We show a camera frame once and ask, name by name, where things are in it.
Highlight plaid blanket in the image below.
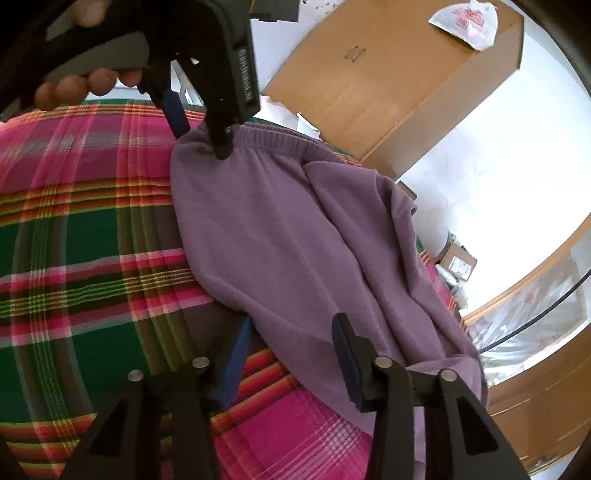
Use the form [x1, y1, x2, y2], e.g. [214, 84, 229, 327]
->
[0, 99, 462, 480]

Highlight wooden door frame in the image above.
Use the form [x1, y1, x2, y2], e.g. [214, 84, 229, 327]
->
[462, 222, 591, 324]

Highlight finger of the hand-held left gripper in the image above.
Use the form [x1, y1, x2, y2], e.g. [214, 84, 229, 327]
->
[154, 90, 191, 139]
[205, 115, 236, 161]

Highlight white plastic bag red print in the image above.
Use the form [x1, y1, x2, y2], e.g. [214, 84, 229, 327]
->
[428, 0, 499, 51]

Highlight white crumpled plastic bag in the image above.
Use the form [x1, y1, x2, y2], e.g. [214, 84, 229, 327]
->
[438, 268, 468, 311]

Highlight person's left hand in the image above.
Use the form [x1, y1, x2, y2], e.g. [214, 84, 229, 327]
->
[34, 0, 141, 112]

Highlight brown cardboard box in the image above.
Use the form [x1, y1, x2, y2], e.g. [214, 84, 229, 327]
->
[436, 240, 478, 280]

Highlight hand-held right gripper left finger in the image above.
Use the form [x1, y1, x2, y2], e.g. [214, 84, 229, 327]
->
[60, 316, 257, 480]

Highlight purple fleece pants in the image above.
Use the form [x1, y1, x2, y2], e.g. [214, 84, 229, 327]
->
[170, 121, 489, 480]

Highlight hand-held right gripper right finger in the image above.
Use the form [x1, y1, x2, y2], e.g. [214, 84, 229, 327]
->
[332, 313, 529, 480]

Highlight black curtain pole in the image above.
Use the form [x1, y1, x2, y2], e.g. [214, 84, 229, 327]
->
[475, 277, 591, 356]

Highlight wooden wardrobe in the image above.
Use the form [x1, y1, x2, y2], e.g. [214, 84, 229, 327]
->
[263, 0, 525, 178]

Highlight white open box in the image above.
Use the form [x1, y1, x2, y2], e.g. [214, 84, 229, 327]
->
[295, 113, 322, 139]

